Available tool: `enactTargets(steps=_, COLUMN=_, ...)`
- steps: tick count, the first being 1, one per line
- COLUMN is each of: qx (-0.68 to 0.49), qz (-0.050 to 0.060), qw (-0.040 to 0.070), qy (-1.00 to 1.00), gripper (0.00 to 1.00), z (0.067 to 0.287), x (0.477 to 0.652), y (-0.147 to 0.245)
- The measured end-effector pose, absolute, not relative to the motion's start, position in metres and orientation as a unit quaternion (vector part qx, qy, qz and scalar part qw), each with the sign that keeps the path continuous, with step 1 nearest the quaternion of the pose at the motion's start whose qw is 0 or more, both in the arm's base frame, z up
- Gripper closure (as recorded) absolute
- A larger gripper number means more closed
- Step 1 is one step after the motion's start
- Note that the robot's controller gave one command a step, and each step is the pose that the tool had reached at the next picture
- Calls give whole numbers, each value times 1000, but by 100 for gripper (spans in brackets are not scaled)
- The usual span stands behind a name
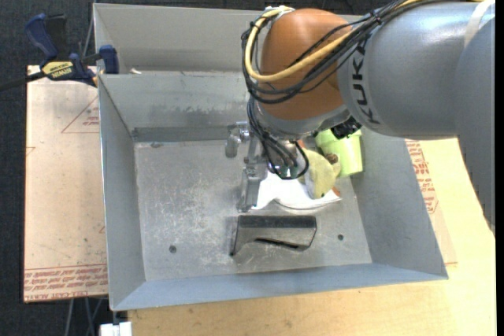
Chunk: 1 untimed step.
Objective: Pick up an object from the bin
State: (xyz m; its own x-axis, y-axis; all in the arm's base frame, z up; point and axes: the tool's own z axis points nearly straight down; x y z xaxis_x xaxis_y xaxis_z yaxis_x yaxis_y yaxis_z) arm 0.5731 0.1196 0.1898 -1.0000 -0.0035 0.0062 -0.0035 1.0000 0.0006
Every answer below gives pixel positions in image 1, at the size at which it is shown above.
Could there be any white flat sheet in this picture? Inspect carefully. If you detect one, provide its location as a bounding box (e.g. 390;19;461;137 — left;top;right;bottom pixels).
254;168;343;210

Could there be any yellow-green plush toy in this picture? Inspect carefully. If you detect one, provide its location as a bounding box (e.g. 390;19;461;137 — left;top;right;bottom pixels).
302;148;343;201

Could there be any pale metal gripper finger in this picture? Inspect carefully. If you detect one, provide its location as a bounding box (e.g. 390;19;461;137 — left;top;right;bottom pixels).
251;168;264;209
235;168;254;214

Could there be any black wedge-shaped block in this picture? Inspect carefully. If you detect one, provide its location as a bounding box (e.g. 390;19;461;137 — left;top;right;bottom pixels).
228;213;318;257

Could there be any brown cardboard board red print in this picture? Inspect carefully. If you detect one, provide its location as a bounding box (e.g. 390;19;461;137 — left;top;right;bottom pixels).
23;65;460;304

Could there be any grey metal bin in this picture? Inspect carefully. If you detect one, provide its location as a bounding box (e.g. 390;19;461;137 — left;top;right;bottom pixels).
92;2;449;312

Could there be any lime green plastic cup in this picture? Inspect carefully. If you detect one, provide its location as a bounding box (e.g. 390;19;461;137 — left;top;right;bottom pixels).
313;127;364;179

